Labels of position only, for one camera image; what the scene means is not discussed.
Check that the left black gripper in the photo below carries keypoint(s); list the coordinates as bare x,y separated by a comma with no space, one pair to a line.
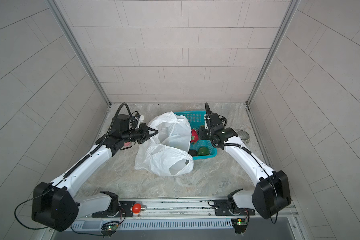
144,136

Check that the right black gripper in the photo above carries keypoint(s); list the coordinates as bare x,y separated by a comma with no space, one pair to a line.
201,132

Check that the red dragon fruit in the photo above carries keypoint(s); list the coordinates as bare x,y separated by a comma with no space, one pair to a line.
194,137

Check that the green spotted fruit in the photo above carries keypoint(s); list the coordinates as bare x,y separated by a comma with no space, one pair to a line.
203,151

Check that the white plastic bag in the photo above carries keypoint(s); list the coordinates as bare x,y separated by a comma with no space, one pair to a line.
166,153

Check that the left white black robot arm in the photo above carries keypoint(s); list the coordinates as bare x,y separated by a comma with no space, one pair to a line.
70,182

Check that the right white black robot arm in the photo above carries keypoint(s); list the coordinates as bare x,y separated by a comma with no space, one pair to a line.
272,190

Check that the teal plastic basket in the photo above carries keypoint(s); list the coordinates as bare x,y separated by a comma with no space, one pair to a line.
196,120

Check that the red emergency stop button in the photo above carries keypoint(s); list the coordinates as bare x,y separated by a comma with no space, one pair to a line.
138,208

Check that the right green circuit board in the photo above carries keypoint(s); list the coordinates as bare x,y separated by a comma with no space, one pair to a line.
240,225

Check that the green circuit board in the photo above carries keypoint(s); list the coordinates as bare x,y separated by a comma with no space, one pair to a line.
240,225
109,228

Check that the left green circuit board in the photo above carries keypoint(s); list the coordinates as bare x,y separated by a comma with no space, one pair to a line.
109,228

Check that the white vent grille strip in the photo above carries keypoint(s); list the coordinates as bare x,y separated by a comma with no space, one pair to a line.
159,224

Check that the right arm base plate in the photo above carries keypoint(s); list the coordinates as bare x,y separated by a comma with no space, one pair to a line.
229,208

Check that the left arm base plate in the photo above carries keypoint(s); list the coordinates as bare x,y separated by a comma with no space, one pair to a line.
129,208

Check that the aluminium mounting rail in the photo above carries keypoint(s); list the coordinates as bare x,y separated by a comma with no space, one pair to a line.
180,207

